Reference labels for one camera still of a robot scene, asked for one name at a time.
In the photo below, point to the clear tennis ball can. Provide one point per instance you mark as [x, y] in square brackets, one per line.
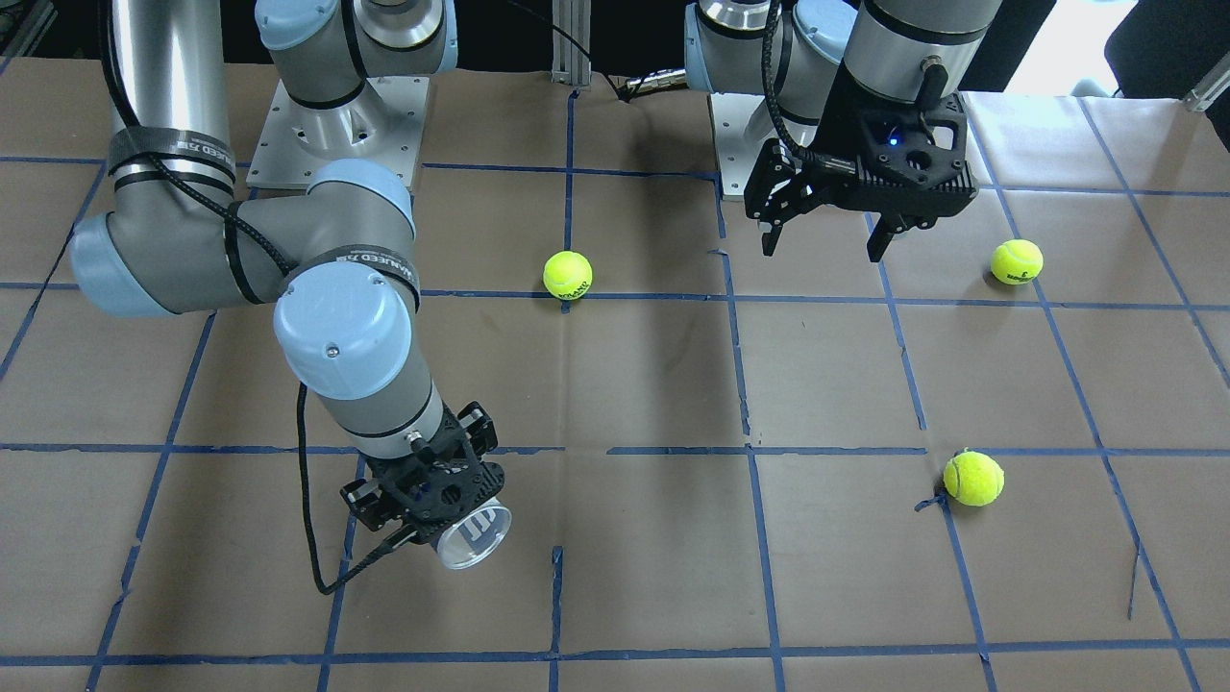
[475, 537]

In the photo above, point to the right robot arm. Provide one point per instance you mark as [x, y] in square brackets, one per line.
[336, 263]

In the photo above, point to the tennis ball centre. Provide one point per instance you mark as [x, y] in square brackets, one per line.
[567, 275]

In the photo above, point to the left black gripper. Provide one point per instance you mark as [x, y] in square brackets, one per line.
[842, 117]

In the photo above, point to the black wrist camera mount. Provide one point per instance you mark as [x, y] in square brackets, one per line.
[912, 161]

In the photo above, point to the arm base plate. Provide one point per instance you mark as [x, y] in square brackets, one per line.
[740, 126]
[384, 124]

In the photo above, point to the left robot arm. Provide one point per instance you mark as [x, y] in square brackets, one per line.
[790, 52]

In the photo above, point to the aluminium frame post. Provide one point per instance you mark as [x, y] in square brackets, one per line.
[570, 64]

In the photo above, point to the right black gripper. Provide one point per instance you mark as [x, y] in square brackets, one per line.
[479, 429]

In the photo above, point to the tennis ball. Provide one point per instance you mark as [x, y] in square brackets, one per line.
[567, 275]
[1016, 262]
[973, 479]

